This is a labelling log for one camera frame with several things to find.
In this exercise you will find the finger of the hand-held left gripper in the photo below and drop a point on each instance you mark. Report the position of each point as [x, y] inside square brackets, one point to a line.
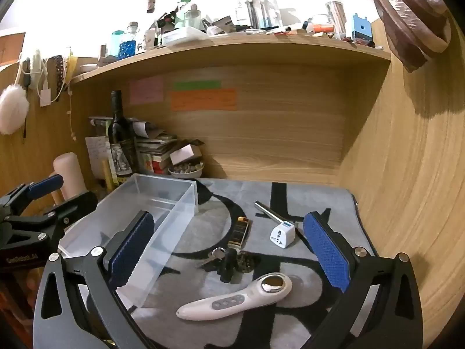
[74, 205]
[45, 184]

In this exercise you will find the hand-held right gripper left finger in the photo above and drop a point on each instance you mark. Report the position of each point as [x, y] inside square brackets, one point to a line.
[132, 247]

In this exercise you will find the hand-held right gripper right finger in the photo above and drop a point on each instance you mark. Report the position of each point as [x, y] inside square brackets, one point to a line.
[327, 247]

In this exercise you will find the white travel adapter plug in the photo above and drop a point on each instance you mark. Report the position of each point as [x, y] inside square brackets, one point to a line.
[283, 234]

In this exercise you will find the clear plastic storage box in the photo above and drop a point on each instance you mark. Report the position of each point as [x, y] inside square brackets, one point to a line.
[174, 196]

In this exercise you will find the silver metal rod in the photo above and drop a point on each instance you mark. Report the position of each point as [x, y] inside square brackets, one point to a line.
[267, 211]

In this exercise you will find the silver key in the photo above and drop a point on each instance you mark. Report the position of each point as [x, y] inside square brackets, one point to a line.
[218, 253]

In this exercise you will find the brown cosmetic tube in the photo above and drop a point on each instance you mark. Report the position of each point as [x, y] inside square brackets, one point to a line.
[240, 231]

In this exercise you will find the black clip microphone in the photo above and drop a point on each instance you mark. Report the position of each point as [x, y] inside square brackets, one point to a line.
[228, 265]

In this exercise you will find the white handheld facial massager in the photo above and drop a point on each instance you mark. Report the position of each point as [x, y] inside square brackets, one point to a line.
[225, 301]

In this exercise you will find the grey mat with black pattern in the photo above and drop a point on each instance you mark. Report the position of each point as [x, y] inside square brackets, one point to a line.
[327, 196]

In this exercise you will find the handwritten white note paper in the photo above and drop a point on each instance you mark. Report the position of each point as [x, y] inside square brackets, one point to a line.
[96, 152]

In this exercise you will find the white fluffy pompom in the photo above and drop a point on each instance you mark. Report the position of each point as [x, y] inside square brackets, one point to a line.
[12, 109]

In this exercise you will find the rolled printed paper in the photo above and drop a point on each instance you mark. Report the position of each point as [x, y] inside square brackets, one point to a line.
[100, 120]

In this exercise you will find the fruit print card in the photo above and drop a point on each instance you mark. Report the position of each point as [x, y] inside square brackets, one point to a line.
[146, 161]

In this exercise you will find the dark wine bottle elephant label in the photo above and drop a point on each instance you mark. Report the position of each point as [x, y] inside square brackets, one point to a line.
[121, 134]

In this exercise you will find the bowl of small stones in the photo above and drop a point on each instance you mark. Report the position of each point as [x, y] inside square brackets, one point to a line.
[185, 172]

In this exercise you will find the stack of books and papers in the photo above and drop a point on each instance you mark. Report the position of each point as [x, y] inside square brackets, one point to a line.
[152, 145]

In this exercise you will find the small white cardboard box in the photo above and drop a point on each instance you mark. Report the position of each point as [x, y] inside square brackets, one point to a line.
[185, 154]

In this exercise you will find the pink sticky note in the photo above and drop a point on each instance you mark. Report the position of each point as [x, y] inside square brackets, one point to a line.
[146, 90]

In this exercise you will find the blue dotted cup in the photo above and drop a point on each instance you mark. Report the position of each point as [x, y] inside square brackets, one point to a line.
[127, 47]

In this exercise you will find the orange sticky note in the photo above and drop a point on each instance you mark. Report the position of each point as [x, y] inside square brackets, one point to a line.
[203, 100]

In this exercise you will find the green sticky note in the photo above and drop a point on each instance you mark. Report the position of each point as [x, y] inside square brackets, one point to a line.
[196, 84]

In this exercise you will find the white plastic tray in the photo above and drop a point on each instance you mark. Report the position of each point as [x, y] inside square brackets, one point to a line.
[183, 36]

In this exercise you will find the wooden shelf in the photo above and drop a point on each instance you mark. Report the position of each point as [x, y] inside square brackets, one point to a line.
[254, 43]

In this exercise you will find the green cap glass bottle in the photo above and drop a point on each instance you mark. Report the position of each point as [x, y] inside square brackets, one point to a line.
[183, 12]

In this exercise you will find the blue box with cutouts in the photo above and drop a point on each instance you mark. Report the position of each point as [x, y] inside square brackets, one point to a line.
[362, 27]

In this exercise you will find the tall clear canister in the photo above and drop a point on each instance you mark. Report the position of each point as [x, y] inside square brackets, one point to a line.
[335, 18]

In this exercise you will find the brown striped bag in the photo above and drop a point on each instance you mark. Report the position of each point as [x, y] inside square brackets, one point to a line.
[407, 14]

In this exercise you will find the large clear glass jar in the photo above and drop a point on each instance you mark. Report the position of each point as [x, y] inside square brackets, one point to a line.
[265, 7]

